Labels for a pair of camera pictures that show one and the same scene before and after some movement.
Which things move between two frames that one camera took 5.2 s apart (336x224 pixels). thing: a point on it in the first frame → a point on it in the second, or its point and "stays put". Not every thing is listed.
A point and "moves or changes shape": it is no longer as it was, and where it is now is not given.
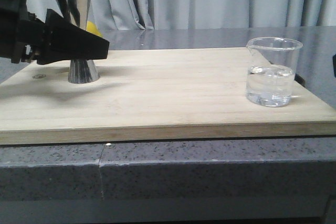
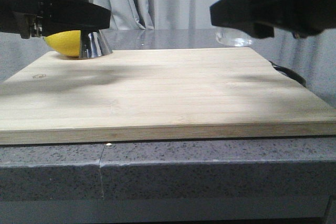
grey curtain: [126, 1] stays put
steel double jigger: [74, 2] moves or changes shape
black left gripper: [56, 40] → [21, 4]
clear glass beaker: [272, 64] → [228, 35]
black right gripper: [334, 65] → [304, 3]
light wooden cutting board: [154, 94] stays put
